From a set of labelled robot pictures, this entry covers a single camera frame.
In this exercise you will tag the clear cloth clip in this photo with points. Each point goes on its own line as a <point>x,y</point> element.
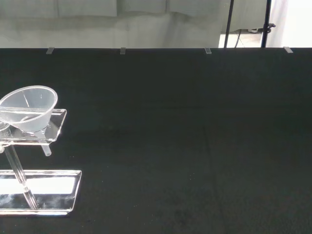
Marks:
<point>288,49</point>
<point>208,50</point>
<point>123,50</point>
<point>50,51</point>

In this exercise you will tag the clear acrylic funnel stand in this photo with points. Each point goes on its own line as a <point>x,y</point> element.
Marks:
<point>48,181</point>

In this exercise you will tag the black bench cloth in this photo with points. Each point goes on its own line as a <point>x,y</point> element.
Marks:
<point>170,122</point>

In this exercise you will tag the black tripod pole with clamp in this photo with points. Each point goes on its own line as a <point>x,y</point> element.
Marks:
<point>267,14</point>

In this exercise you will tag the grey backdrop curtain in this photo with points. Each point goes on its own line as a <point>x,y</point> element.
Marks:
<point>97,22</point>

